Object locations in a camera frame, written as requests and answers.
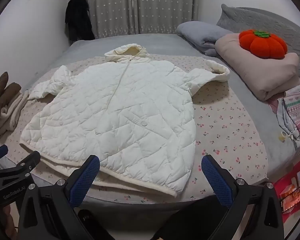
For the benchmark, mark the brown folded garment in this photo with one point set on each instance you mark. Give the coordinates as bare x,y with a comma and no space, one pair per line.
0,97

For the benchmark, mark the white quilted hooded jacket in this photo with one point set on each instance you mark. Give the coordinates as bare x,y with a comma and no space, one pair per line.
120,105

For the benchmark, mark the cherry print blanket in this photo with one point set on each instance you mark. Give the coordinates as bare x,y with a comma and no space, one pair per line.
227,130

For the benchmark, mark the dark hanging clothes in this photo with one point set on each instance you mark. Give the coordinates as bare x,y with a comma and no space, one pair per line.
77,17

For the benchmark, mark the brown and cream clothes pile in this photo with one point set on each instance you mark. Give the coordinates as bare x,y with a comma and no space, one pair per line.
11,112

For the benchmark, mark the bed with grey sheet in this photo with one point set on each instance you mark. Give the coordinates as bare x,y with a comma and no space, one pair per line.
245,100

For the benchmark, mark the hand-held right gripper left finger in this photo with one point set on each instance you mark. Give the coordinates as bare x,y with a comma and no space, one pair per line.
85,177

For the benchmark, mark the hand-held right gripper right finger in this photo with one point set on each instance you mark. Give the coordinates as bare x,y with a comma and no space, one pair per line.
216,182

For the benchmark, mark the grey quilted pillow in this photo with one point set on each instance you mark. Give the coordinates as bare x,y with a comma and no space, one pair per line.
277,22

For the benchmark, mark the grey star print curtain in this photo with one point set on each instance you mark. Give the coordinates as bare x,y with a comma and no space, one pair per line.
140,5

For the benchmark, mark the orange pumpkin plush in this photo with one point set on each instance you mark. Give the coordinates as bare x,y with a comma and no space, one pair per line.
262,45

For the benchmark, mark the patterned light clothing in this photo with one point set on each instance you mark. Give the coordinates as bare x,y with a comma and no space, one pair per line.
297,112

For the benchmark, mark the grey folded blanket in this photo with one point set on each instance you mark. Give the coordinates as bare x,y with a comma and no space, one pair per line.
202,32

